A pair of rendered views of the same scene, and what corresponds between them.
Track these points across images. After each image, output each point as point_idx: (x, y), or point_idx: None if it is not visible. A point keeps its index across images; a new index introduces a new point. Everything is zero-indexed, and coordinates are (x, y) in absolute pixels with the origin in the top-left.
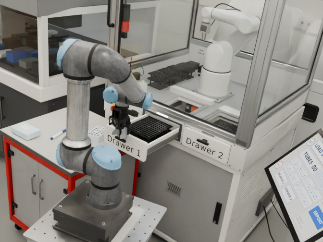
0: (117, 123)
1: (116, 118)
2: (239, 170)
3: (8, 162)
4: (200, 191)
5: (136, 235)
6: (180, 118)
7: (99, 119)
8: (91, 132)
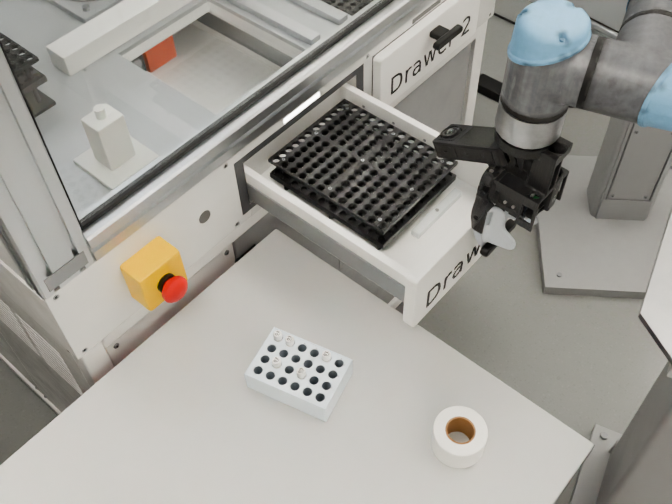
0: (557, 189)
1: (559, 180)
2: (489, 15)
3: None
4: None
5: None
6: (358, 52)
7: (135, 388)
8: (315, 391)
